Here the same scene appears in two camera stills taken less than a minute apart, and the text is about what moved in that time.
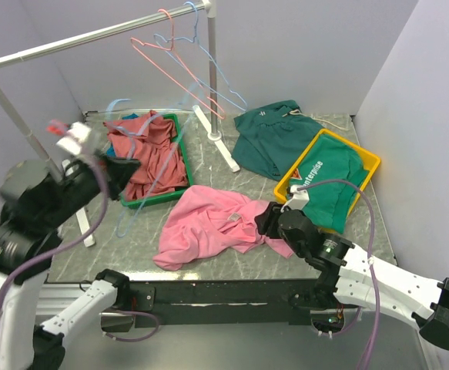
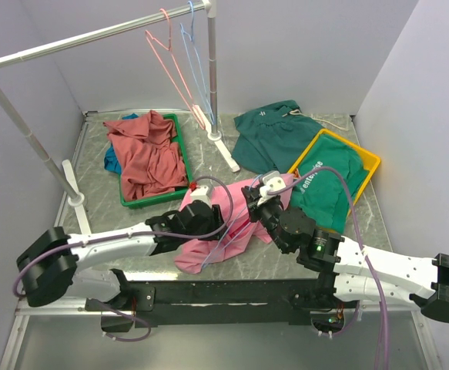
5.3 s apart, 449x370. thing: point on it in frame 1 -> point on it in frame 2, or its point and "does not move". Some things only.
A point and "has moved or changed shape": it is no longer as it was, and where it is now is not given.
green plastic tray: x=174 y=120 does not move
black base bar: x=199 y=303 does not move
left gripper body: x=84 y=181 -> x=212 y=223
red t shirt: x=149 y=140 does not move
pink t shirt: x=199 y=220 has moved or changed shape
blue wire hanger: x=145 y=193 -> x=209 y=260
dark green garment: x=273 y=140 does not move
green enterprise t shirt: x=326 y=158 does not move
